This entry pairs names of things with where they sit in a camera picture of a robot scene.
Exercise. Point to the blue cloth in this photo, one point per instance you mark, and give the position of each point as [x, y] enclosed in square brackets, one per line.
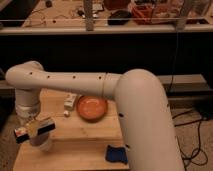
[116, 154]

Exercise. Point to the orange object on bench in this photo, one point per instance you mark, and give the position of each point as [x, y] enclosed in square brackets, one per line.
[142, 14]

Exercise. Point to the metal frame post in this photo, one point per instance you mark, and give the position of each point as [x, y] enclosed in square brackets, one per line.
[88, 15]

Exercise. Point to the orange ceramic bowl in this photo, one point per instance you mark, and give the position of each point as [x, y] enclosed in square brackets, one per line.
[91, 108]

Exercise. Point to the black and white eraser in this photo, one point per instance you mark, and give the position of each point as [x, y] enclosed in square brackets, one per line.
[23, 134]

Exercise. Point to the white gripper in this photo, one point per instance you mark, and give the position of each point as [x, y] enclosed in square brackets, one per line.
[42, 142]

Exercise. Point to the black object on bench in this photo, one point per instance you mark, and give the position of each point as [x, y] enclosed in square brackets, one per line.
[119, 17]

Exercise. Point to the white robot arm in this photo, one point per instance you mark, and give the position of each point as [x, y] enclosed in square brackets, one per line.
[144, 112]

